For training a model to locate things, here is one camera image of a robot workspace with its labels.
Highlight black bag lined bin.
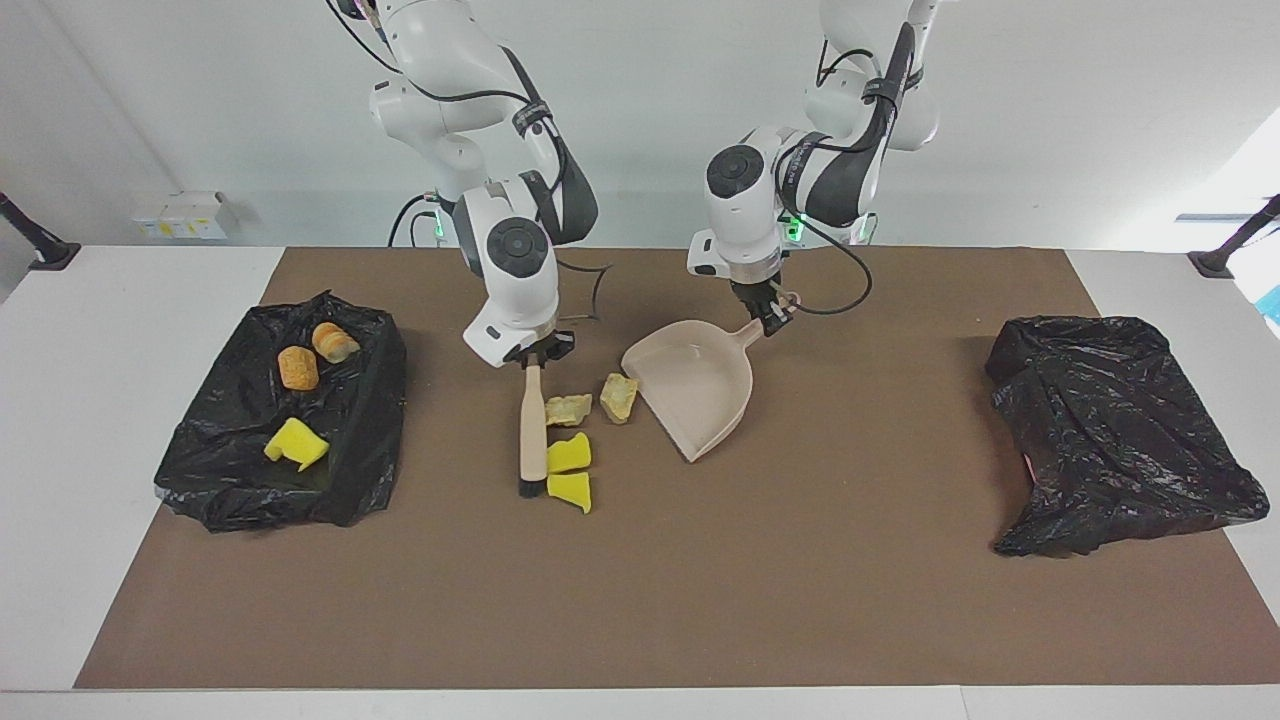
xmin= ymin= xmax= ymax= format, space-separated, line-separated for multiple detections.
xmin=153 ymin=289 xmax=408 ymax=532
xmin=985 ymin=315 xmax=1271 ymax=558

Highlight white wall socket box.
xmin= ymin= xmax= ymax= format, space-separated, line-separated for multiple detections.
xmin=131 ymin=191 xmax=229 ymax=241

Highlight brown table mat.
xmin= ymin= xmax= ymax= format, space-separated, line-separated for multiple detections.
xmin=74 ymin=247 xmax=1280 ymax=690

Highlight black base cable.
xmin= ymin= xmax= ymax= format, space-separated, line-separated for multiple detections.
xmin=388 ymin=193 xmax=443 ymax=248

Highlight beige plastic dustpan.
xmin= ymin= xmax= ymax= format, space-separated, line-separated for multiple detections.
xmin=621 ymin=292 xmax=803 ymax=463

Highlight pale bread-like chunk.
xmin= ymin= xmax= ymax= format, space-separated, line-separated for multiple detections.
xmin=311 ymin=321 xmax=362 ymax=365

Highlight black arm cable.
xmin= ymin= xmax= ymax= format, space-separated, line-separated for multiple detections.
xmin=775 ymin=40 xmax=876 ymax=317
xmin=330 ymin=0 xmax=613 ymax=323

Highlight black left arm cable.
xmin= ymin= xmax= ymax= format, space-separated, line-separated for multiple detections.
xmin=775 ymin=40 xmax=876 ymax=317

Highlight beige brush black bristles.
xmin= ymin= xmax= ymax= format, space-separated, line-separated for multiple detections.
xmin=517 ymin=362 xmax=549 ymax=500

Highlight orange-brown sponge chunk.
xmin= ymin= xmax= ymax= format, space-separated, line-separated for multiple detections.
xmin=277 ymin=345 xmax=320 ymax=392

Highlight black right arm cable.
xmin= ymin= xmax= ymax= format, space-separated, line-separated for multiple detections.
xmin=330 ymin=0 xmax=613 ymax=323

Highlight yellow sponge piece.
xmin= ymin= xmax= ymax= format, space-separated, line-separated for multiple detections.
xmin=263 ymin=417 xmax=331 ymax=473
xmin=546 ymin=472 xmax=593 ymax=515
xmin=547 ymin=432 xmax=592 ymax=474

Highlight tan beige stone chunk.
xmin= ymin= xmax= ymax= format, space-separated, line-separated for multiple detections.
xmin=600 ymin=372 xmax=640 ymax=425

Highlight black camera stand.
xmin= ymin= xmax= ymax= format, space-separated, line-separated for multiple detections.
xmin=0 ymin=192 xmax=82 ymax=272
xmin=1188 ymin=194 xmax=1280 ymax=279

